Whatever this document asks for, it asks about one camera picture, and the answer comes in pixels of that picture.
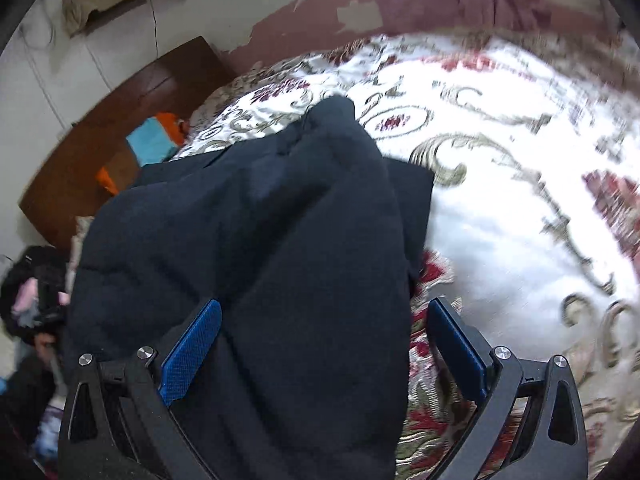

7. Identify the floral white red bedspread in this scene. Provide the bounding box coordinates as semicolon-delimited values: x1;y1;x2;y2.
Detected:
154;34;639;479

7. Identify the black power cable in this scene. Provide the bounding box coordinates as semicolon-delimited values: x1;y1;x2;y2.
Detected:
19;0;162;61

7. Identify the pink fluffy garment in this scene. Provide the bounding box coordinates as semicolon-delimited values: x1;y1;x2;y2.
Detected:
11;278;70;318

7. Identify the dark navy padded jacket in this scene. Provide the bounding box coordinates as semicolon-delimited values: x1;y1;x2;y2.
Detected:
63;96;433;479

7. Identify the black clothes pile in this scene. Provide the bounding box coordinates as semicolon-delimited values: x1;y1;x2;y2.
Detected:
1;246;70;350

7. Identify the brown wooden headboard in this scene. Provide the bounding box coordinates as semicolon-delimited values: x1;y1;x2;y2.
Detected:
20;37;236;250

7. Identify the orange brown blue pillow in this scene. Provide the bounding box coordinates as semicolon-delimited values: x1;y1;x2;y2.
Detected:
96;112;190;196

